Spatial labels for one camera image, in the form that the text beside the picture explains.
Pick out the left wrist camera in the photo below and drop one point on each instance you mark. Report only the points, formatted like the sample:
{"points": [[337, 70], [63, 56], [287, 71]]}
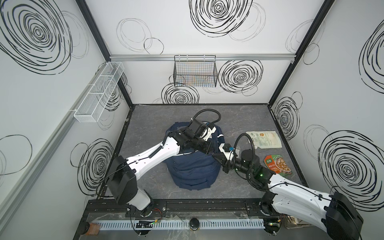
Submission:
{"points": [[208, 133]]}

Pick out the black round knob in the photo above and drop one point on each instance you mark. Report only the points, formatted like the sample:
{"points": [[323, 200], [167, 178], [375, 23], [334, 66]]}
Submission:
{"points": [[194, 224]]}

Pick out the navy blue student backpack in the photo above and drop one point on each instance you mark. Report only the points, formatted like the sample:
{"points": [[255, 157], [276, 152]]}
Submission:
{"points": [[193, 170]]}

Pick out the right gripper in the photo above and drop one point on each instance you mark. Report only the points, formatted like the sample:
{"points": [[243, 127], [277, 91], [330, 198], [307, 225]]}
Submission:
{"points": [[227, 163]]}

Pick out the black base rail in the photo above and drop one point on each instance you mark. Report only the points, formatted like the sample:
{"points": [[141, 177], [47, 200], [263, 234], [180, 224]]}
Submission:
{"points": [[165, 208]]}

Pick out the black wire basket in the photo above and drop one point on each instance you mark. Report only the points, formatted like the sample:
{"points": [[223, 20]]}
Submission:
{"points": [[195, 71]]}

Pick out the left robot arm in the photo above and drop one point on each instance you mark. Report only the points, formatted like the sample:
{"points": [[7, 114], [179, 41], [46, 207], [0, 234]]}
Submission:
{"points": [[124, 173]]}

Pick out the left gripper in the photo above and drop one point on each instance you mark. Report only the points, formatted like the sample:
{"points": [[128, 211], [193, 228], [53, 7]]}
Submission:
{"points": [[202, 144]]}

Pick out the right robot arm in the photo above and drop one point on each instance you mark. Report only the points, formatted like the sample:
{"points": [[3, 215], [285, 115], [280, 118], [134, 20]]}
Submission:
{"points": [[332, 213]]}

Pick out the white refill pouch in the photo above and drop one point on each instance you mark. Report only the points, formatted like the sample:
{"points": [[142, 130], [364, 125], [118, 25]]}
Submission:
{"points": [[266, 139]]}

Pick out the green snack packet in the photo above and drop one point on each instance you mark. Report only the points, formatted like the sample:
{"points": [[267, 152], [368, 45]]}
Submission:
{"points": [[277, 164]]}

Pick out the clear plastic stationery case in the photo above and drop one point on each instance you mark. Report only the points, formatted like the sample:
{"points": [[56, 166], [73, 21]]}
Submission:
{"points": [[237, 151]]}

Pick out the white slotted cable duct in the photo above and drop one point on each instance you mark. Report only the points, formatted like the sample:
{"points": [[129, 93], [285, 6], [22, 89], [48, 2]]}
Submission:
{"points": [[204, 224]]}

